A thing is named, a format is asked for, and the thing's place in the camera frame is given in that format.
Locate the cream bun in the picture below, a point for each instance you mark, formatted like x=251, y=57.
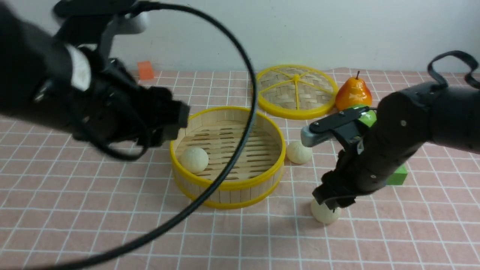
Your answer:
x=298, y=153
x=194, y=159
x=323, y=214

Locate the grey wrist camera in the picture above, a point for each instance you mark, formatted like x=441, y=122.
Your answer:
x=344, y=126
x=97, y=22

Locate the orange foam cube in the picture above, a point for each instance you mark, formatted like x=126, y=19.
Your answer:
x=145, y=70

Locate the bamboo steamer tray yellow rim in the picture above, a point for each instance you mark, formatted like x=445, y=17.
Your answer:
x=218, y=131

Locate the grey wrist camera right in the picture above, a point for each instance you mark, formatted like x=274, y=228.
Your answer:
x=344, y=126

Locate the green foam cube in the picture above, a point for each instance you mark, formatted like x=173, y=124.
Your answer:
x=398, y=177

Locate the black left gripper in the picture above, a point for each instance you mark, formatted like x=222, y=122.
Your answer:
x=118, y=114

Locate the woven steamer lid yellow rim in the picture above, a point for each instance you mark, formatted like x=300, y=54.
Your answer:
x=296, y=92

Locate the orange yellow toy pear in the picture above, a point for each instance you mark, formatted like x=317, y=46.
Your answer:
x=353, y=92

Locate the pink checked tablecloth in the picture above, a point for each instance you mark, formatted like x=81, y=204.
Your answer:
x=61, y=200

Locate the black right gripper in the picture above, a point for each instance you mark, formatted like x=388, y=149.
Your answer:
x=341, y=186

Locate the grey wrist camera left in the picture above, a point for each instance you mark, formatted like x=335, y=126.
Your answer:
x=97, y=22

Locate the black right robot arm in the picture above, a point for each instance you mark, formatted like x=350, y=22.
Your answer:
x=406, y=120

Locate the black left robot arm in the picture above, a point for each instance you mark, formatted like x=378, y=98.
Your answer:
x=68, y=82

